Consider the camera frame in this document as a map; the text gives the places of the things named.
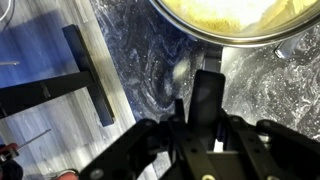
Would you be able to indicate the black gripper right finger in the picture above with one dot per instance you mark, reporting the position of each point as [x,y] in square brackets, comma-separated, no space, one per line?
[276,152]

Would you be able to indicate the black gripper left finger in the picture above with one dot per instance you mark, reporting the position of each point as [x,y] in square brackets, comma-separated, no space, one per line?
[130,154]

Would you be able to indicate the steel pan with black handle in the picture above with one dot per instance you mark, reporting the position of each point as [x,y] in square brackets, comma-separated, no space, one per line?
[240,23]

